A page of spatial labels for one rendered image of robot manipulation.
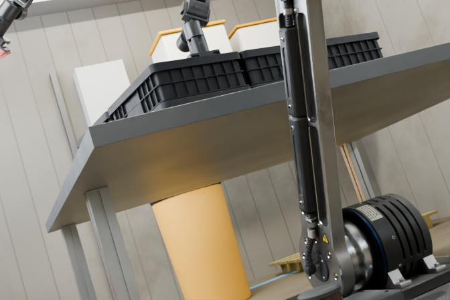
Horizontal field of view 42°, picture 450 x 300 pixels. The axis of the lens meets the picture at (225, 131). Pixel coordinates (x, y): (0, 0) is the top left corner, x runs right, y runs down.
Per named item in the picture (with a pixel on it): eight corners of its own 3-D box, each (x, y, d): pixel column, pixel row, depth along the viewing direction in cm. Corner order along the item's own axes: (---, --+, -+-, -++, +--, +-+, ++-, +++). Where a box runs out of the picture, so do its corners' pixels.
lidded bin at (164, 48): (219, 76, 458) (208, 42, 463) (239, 55, 419) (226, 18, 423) (157, 89, 438) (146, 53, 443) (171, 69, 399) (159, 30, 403)
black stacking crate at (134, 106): (253, 88, 171) (240, 52, 173) (164, 104, 156) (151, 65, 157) (195, 128, 204) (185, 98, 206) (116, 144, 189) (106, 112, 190)
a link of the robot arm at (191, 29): (183, 19, 175) (201, 15, 177) (177, 28, 181) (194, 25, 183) (190, 39, 174) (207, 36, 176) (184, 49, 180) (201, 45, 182)
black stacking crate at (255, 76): (327, 74, 187) (316, 41, 189) (254, 88, 171) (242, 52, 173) (262, 113, 220) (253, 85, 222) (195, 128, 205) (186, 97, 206)
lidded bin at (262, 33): (278, 61, 475) (268, 34, 479) (298, 44, 442) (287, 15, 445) (230, 72, 458) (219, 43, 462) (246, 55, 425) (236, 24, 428)
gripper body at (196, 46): (184, 67, 177) (177, 45, 178) (213, 62, 181) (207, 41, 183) (191, 59, 171) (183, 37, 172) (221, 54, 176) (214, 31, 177)
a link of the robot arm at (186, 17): (185, -2, 178) (211, 6, 180) (175, 15, 188) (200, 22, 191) (178, 33, 174) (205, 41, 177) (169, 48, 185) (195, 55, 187)
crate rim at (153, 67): (243, 57, 173) (240, 50, 173) (153, 71, 157) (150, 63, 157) (187, 102, 206) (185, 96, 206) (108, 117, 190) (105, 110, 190)
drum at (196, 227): (246, 291, 387) (211, 184, 399) (267, 294, 343) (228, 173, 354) (179, 316, 374) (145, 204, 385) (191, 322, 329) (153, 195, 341)
